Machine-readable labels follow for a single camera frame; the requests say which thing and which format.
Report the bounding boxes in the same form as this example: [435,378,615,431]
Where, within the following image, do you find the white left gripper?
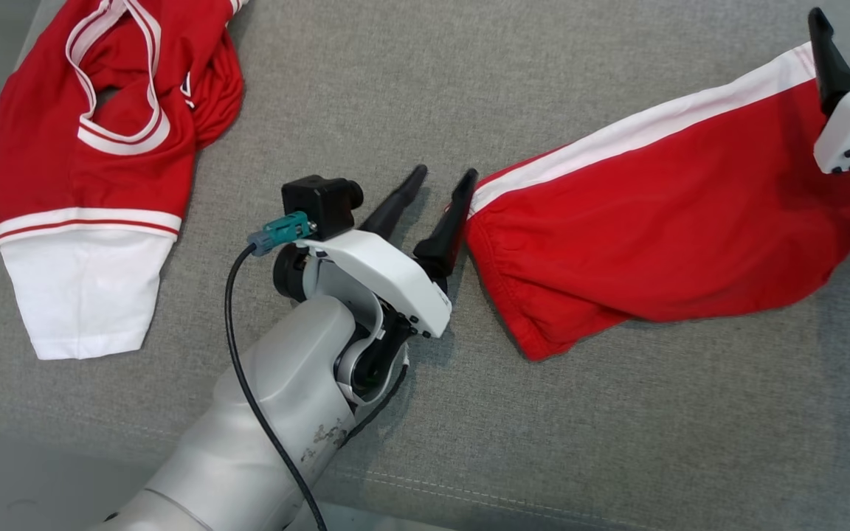
[272,164,480,355]

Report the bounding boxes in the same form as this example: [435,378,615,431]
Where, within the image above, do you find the red shorts with white stripe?
[464,42,850,362]

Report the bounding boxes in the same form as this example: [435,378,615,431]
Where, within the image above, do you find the red Bulls 23 jersey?
[0,0,250,361]

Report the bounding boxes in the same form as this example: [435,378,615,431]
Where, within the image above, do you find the black cable with teal plug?
[224,212,330,531]

